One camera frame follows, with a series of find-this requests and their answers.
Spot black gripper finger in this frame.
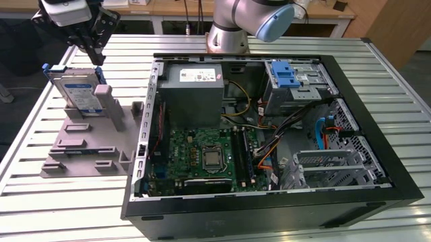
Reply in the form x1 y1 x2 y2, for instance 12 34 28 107
94 6 121 66
32 9 98 65

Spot hard disk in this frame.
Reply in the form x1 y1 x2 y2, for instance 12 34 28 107
41 64 108 118

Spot white paper sheet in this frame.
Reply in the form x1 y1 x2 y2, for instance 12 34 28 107
102 0 128 10

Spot wooden desk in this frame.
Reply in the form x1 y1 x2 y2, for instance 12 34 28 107
0 0 357 38

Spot grey desk foot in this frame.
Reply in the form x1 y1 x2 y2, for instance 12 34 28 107
0 83 14 104

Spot grey parts rack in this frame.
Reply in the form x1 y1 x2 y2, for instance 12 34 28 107
38 84 145 178

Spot grey power supply unit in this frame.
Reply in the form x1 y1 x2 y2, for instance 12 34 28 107
157 63 225 129

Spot green motherboard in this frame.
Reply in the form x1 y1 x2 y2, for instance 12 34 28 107
148 127 269 196

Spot blue plastic drive latch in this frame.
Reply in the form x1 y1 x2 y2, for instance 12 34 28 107
270 61 300 88

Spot silver CPU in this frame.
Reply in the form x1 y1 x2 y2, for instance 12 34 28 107
202 151 224 166

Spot metal CPU socket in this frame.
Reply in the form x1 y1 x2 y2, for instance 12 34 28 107
200 144 225 175

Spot metal optical drive cage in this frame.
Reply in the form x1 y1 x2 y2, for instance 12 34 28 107
261 60 338 116

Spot black RAM slot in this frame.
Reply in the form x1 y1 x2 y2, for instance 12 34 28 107
242 128 256 185
232 127 245 187

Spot black graphics card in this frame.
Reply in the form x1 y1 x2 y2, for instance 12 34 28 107
174 177 233 195

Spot black PC case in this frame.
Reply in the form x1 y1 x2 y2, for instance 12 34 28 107
120 52 424 241

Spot brown wooden cabinet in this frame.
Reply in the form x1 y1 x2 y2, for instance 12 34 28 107
342 0 431 71

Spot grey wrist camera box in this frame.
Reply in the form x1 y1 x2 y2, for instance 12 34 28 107
42 0 93 27

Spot black cable with metal plug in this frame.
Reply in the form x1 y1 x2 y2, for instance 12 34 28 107
182 0 190 35

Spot yellow wires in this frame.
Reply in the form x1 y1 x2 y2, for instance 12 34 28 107
221 80 252 118

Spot multicolour power wire bundle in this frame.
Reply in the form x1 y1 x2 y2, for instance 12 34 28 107
221 114 280 130

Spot black cable bundle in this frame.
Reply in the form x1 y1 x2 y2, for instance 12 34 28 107
268 151 281 191
253 98 338 157

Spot light blue wire with label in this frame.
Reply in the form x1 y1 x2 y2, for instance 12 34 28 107
258 156 280 184

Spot orange red wire bundle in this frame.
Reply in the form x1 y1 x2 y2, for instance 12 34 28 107
257 148 278 170

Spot blue data wire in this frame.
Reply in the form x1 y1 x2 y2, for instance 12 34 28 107
314 114 337 152

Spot orange wire with black plug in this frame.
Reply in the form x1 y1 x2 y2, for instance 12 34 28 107
321 126 360 152

